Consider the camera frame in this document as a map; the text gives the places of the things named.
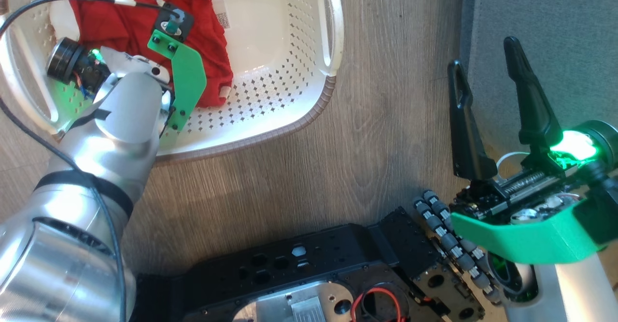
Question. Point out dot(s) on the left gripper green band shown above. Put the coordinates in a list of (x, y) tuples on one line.
[(187, 76)]

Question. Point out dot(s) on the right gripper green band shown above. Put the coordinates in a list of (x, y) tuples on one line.
[(531, 240)]

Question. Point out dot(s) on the red cloth garment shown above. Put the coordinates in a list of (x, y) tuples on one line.
[(120, 22)]

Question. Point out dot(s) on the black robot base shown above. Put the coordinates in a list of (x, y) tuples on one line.
[(289, 269)]

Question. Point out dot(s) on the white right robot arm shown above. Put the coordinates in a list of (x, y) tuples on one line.
[(579, 293)]

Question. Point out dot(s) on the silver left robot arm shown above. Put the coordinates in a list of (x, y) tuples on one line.
[(87, 216)]

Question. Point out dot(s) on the grey fabric sofa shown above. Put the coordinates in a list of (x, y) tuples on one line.
[(555, 13)]

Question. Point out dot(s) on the white plastic laundry basket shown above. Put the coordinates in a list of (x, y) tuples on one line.
[(270, 71)]

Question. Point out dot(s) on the omni wheel with grey rollers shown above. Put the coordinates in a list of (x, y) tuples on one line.
[(454, 244)]

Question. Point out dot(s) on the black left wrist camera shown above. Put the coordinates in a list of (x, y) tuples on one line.
[(174, 22)]

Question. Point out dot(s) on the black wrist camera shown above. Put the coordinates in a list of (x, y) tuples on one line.
[(601, 216), (174, 22)]

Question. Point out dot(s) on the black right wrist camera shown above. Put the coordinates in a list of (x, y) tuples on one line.
[(601, 216)]

